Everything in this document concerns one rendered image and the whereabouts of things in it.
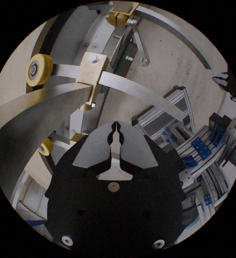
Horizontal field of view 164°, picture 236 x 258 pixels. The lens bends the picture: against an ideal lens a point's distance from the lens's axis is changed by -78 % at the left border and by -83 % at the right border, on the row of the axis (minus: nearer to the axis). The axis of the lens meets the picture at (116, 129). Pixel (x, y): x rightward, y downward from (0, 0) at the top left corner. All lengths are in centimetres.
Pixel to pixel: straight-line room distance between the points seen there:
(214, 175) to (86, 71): 87
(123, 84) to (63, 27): 34
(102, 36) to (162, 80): 92
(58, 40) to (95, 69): 25
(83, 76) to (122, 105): 93
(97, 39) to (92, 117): 41
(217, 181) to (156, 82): 119
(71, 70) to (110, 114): 97
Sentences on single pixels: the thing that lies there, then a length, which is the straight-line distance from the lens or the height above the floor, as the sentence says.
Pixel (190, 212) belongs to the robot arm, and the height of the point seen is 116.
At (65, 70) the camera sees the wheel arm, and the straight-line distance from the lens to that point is 23.
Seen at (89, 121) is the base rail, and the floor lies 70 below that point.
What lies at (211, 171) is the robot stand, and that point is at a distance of 78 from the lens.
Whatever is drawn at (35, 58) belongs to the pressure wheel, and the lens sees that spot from 24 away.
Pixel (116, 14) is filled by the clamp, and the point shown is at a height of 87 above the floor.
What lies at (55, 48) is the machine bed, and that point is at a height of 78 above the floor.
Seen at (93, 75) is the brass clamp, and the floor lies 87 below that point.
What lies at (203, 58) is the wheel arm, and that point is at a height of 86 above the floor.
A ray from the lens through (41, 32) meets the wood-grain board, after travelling 30.
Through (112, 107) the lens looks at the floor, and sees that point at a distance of 109.
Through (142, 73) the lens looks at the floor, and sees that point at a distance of 109.
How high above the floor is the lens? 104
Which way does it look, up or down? 58 degrees down
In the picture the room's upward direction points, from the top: 179 degrees counter-clockwise
